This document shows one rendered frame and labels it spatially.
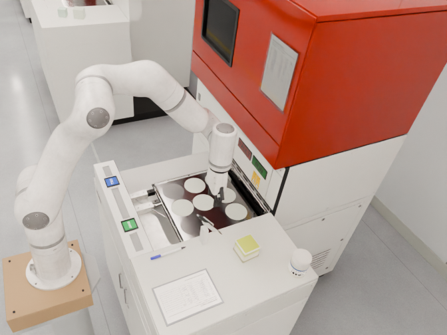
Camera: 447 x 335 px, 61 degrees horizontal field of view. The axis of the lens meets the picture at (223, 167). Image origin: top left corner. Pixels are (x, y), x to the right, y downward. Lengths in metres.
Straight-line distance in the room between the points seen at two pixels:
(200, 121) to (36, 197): 0.52
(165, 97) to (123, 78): 0.12
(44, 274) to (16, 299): 0.11
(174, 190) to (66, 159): 0.74
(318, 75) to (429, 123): 1.68
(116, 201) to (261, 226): 0.62
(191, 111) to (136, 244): 0.61
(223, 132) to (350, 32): 0.50
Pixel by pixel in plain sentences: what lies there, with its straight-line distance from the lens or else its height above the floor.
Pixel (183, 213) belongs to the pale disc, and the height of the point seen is 0.90.
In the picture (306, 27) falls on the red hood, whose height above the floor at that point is 1.77.
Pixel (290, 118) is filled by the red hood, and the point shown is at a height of 1.47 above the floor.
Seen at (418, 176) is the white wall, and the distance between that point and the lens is 3.03.
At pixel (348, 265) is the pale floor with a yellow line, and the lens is 2.90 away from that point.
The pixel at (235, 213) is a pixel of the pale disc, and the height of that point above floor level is 0.90.
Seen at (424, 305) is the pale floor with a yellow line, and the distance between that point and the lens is 2.98.
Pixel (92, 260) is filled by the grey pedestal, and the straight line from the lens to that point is 1.68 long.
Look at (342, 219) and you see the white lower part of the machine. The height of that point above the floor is 0.68.
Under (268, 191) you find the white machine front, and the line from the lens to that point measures 1.66.
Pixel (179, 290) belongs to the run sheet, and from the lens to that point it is 1.41.
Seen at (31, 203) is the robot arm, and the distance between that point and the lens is 1.23.
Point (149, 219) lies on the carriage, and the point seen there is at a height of 0.88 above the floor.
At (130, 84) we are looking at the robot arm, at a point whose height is 1.64.
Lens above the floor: 2.19
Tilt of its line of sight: 42 degrees down
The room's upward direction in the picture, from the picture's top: 9 degrees clockwise
